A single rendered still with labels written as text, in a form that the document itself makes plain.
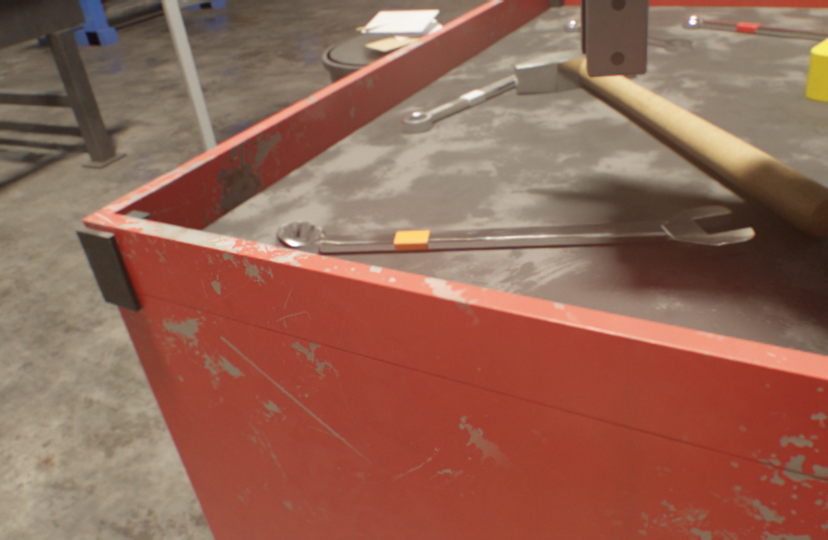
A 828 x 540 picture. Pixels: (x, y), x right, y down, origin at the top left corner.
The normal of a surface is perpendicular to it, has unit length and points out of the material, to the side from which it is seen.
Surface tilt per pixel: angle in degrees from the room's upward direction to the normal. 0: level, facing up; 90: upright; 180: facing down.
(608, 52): 90
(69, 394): 0
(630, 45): 90
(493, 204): 0
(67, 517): 0
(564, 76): 90
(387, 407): 90
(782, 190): 59
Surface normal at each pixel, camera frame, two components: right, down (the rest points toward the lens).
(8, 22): 0.89, 0.14
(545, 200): -0.11, -0.85
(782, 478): -0.48, 0.49
